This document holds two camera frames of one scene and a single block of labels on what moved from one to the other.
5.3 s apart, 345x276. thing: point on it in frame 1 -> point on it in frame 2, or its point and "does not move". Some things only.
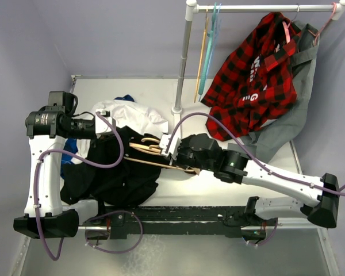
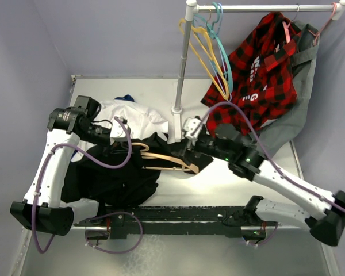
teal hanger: x=207 y=52 -> x=210 y=29
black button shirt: x=122 y=166 does not move
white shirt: x=130 y=114 does not move
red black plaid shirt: x=253 y=81 does not move
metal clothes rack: x=336 y=10 does not move
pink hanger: x=317 y=35 does not move
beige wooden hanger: x=153 y=145 -> x=185 y=166
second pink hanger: x=287 y=33 does not move
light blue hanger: x=218 y=22 -> x=222 y=61
